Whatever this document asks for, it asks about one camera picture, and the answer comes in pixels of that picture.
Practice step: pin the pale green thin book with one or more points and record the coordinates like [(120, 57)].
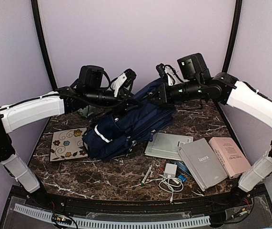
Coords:
[(166, 146)]

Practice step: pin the grey hardcover book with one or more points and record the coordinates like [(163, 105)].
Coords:
[(202, 163)]

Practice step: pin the floral pattern notebook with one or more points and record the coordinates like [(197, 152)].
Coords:
[(68, 145)]

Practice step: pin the left black frame post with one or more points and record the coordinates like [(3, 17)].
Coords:
[(42, 43)]

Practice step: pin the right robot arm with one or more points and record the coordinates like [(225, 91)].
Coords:
[(197, 83)]

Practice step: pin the navy blue student backpack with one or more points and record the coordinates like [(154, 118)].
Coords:
[(114, 135)]

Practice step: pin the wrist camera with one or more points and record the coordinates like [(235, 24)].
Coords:
[(123, 80), (161, 70)]

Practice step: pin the green capped marker pen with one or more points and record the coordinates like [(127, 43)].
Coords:
[(147, 173)]

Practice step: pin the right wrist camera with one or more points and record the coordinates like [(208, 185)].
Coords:
[(161, 70)]

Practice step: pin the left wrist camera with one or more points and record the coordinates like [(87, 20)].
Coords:
[(123, 80)]

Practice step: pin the grey slotted cable duct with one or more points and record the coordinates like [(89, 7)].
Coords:
[(83, 223)]

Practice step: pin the pink hardcover book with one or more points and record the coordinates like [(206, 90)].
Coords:
[(230, 156)]

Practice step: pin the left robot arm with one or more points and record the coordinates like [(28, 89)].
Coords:
[(93, 87)]

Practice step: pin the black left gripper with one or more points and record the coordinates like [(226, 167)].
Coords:
[(120, 108)]

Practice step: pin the blue eraser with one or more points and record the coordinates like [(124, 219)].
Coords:
[(182, 178)]

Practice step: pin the white power adapter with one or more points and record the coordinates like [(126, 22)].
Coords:
[(170, 170)]

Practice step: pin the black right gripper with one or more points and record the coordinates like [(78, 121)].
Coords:
[(166, 98)]

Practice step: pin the black frame post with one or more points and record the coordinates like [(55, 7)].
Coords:
[(42, 43), (233, 35)]

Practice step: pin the green ceramic bowl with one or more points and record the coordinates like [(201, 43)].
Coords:
[(86, 112)]

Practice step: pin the blue card packet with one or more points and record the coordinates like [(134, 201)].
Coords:
[(182, 167)]

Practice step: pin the right black frame post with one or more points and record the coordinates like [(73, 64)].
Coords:
[(233, 35)]

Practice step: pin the black curved front rail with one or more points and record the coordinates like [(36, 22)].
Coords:
[(105, 196)]

